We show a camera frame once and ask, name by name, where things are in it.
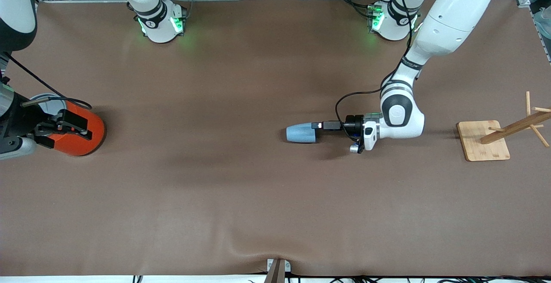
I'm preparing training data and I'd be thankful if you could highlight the blue cup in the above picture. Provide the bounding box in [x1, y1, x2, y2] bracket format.
[286, 122, 319, 144]

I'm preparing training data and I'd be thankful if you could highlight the wooden cup rack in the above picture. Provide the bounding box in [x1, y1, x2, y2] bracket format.
[456, 91, 551, 162]

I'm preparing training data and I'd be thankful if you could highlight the orange can grey lid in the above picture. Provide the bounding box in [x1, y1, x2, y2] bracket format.
[22, 93, 106, 157]

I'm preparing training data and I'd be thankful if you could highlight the brown table cover cloth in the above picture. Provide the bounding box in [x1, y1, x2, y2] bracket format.
[0, 0, 551, 277]

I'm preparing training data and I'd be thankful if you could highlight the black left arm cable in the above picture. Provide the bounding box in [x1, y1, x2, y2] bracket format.
[335, 0, 446, 127]

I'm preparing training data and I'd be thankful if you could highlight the metal table edge bracket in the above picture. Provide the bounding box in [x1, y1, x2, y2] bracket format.
[266, 258, 292, 283]

